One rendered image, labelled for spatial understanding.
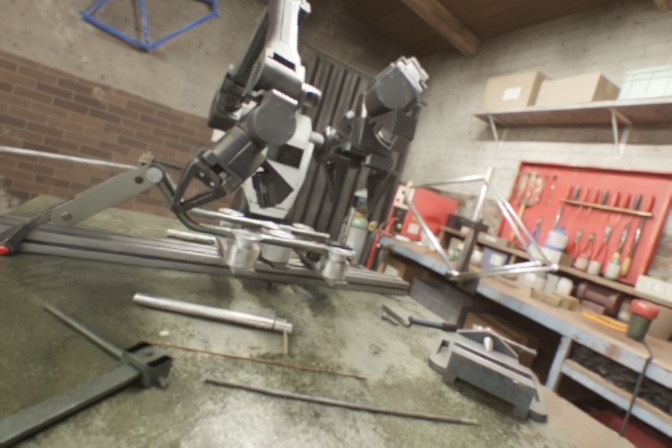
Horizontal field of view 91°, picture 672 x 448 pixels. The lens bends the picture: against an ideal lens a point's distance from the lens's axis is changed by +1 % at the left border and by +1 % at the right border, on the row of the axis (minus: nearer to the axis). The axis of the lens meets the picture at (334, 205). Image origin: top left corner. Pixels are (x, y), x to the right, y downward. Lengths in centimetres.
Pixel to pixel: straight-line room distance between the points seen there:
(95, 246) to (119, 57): 281
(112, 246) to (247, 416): 35
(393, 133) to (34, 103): 307
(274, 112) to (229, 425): 34
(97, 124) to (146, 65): 61
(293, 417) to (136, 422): 12
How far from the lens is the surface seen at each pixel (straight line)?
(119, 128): 328
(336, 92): 321
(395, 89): 56
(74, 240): 59
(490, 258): 260
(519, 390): 50
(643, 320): 187
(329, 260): 59
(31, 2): 346
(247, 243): 52
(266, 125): 45
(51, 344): 40
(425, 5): 330
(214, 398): 34
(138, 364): 34
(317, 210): 319
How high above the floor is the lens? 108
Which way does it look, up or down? 4 degrees down
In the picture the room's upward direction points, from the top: 16 degrees clockwise
